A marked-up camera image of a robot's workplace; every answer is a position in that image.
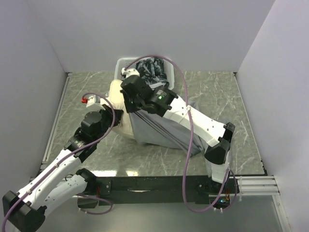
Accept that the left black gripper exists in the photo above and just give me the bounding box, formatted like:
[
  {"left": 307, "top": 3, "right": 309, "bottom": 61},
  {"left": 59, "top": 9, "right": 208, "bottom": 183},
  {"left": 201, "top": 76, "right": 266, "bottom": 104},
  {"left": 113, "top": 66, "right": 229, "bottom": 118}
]
[{"left": 94, "top": 103, "right": 124, "bottom": 143}]

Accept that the cream bear-print pillow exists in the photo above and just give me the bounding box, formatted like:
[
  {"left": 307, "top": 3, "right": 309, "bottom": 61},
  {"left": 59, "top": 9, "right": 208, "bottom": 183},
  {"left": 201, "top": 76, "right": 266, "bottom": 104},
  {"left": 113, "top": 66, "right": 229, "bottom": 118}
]
[{"left": 105, "top": 79, "right": 135, "bottom": 139}]

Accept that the grey pillowcase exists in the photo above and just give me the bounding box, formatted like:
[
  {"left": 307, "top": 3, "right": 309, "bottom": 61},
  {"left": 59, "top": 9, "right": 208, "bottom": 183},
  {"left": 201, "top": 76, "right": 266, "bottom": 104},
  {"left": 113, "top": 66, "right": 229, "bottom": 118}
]
[{"left": 127, "top": 103, "right": 234, "bottom": 165}]

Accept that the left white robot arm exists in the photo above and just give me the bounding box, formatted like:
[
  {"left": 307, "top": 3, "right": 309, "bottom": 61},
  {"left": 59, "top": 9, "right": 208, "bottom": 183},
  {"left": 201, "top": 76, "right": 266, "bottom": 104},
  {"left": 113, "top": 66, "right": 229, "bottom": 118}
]
[{"left": 1, "top": 106, "right": 123, "bottom": 232}]

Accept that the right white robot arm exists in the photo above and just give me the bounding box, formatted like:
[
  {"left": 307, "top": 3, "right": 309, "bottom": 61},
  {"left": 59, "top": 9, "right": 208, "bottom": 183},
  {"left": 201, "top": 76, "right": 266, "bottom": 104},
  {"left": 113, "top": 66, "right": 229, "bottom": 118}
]
[{"left": 120, "top": 70, "right": 235, "bottom": 193}]

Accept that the dark patterned cloth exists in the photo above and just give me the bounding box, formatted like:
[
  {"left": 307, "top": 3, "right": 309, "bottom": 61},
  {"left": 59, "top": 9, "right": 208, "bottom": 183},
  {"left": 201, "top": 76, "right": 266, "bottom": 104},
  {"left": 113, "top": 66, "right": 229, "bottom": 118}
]
[{"left": 135, "top": 57, "right": 169, "bottom": 88}]

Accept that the white plastic basket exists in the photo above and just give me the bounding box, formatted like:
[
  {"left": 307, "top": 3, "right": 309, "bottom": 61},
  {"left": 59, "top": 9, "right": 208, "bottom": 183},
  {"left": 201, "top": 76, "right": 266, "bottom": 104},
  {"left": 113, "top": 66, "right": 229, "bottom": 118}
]
[{"left": 114, "top": 57, "right": 175, "bottom": 90}]

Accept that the black base beam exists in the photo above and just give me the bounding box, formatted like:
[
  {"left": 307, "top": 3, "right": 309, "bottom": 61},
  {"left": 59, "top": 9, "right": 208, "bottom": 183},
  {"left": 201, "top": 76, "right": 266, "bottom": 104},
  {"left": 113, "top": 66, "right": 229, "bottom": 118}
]
[{"left": 72, "top": 175, "right": 242, "bottom": 206}]

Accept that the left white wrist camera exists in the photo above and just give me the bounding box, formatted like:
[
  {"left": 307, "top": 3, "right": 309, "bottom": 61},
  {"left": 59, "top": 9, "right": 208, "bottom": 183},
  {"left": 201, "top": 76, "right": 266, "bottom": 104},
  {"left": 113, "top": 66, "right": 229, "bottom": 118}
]
[{"left": 81, "top": 95, "right": 103, "bottom": 111}]

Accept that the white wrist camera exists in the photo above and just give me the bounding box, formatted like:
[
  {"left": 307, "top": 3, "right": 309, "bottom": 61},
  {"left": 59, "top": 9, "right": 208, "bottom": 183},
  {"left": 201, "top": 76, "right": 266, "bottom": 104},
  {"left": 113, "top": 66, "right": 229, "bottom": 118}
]
[
  {"left": 121, "top": 68, "right": 140, "bottom": 79},
  {"left": 81, "top": 95, "right": 103, "bottom": 111}
]

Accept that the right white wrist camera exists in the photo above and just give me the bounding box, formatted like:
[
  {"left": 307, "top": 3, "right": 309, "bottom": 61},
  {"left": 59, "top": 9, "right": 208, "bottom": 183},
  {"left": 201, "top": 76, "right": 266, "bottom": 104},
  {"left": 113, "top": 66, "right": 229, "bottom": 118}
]
[{"left": 121, "top": 68, "right": 140, "bottom": 79}]

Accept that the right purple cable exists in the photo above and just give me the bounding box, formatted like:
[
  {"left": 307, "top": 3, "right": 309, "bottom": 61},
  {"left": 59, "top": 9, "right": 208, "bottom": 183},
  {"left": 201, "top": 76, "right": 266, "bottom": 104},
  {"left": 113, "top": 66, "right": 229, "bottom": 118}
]
[{"left": 120, "top": 55, "right": 242, "bottom": 213}]

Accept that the purple cable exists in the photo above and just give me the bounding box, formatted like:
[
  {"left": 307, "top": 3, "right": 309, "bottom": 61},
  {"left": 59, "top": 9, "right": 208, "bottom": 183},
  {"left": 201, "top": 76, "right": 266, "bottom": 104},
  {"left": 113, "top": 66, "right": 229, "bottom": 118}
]
[
  {"left": 120, "top": 55, "right": 242, "bottom": 213},
  {"left": 0, "top": 93, "right": 119, "bottom": 232}
]

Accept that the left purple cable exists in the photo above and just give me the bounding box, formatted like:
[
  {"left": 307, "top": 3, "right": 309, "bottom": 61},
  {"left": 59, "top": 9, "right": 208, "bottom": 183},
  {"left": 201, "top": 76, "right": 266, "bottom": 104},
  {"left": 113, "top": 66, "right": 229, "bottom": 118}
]
[{"left": 0, "top": 93, "right": 119, "bottom": 232}]

